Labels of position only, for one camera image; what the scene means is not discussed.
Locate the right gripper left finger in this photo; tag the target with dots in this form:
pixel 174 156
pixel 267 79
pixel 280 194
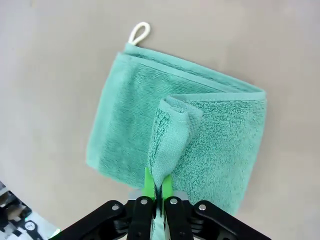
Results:
pixel 140 220

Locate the teal terry towel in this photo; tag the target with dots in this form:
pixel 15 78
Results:
pixel 125 112

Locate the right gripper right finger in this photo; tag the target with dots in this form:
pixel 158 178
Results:
pixel 177 220

